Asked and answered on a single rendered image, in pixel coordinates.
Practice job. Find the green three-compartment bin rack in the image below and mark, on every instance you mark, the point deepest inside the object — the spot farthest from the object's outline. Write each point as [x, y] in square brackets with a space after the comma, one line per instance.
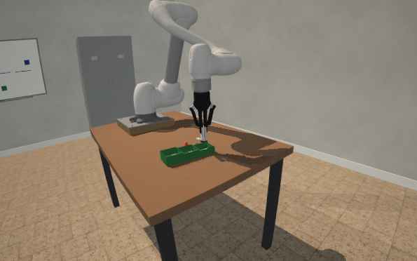
[177, 155]

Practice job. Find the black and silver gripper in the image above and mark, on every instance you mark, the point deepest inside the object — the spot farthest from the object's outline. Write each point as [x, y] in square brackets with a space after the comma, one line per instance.
[202, 103]

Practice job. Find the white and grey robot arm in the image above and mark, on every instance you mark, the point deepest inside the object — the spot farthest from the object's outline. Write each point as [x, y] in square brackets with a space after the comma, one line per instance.
[205, 60]

